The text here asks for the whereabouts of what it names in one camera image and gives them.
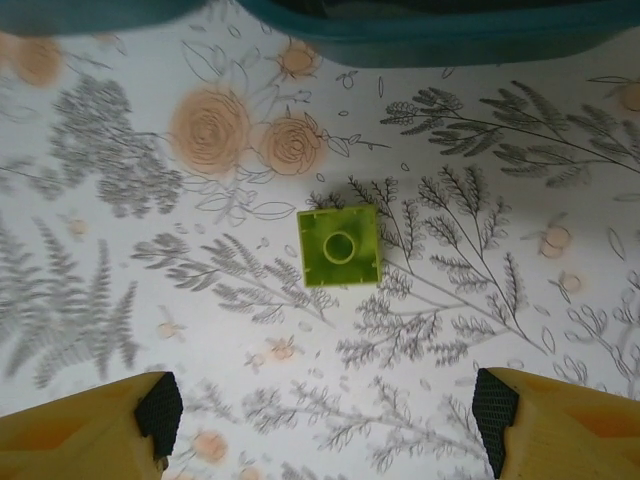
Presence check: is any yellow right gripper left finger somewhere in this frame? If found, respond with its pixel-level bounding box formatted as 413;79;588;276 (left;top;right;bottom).
0;370;184;480

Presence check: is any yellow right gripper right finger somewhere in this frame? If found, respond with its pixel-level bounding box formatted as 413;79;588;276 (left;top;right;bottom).
472;367;640;480

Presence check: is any green lego brick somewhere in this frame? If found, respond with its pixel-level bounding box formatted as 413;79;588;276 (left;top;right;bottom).
296;203;384;288

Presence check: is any teal plastic container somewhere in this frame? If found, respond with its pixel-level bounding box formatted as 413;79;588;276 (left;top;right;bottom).
0;0;206;37
234;0;640;69

